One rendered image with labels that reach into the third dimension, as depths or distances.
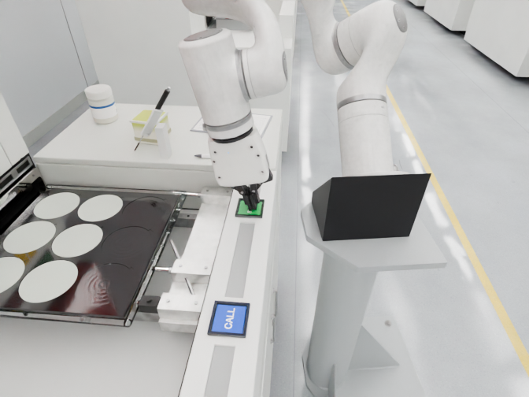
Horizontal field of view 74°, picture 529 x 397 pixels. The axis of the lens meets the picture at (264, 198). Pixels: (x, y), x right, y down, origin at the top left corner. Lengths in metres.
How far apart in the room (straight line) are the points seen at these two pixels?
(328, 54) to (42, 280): 0.81
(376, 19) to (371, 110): 0.20
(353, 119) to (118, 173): 0.60
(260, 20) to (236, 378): 0.50
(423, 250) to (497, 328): 1.10
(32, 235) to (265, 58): 0.62
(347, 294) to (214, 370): 0.60
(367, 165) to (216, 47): 0.44
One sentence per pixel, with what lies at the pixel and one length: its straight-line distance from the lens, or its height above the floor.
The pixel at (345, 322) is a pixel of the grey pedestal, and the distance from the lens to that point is 1.16.
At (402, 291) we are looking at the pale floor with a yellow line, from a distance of 1.91.
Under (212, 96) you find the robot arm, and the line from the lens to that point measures 0.57.
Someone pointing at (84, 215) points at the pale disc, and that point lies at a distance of 0.91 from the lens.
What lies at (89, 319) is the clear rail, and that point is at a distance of 0.69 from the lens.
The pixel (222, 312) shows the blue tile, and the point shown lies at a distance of 0.56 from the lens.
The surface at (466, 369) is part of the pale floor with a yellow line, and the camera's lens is 1.79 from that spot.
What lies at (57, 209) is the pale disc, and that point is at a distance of 0.95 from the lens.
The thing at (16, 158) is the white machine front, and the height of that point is 0.98.
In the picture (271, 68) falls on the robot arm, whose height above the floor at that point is 1.26.
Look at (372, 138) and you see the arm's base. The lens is 0.84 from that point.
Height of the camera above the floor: 1.43
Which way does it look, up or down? 38 degrees down
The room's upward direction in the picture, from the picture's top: straight up
